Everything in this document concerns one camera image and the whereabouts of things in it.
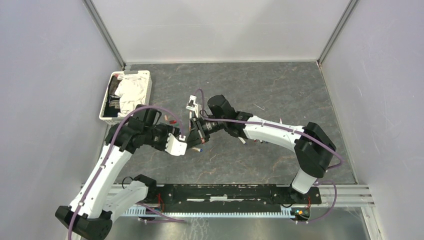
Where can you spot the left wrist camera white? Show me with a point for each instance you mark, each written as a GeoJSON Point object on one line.
{"type": "Point", "coordinates": [176, 145]}

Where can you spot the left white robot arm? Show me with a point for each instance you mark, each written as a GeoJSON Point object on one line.
{"type": "Point", "coordinates": [90, 215]}

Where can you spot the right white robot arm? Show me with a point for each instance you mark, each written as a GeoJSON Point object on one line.
{"type": "Point", "coordinates": [313, 148]}

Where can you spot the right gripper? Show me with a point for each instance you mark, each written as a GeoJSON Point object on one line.
{"type": "Point", "coordinates": [162, 134]}

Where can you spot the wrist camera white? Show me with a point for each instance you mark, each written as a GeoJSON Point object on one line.
{"type": "Point", "coordinates": [192, 104]}
{"type": "Point", "coordinates": [176, 145]}

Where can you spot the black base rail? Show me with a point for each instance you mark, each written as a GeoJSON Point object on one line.
{"type": "Point", "coordinates": [231, 198]}

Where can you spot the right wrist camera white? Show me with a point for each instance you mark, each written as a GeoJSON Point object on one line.
{"type": "Point", "coordinates": [192, 104]}

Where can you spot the white cloth in basket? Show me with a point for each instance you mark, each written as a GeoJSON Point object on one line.
{"type": "Point", "coordinates": [133, 90]}

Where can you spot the marker one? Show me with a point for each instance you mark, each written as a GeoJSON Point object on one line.
{"type": "Point", "coordinates": [260, 141]}

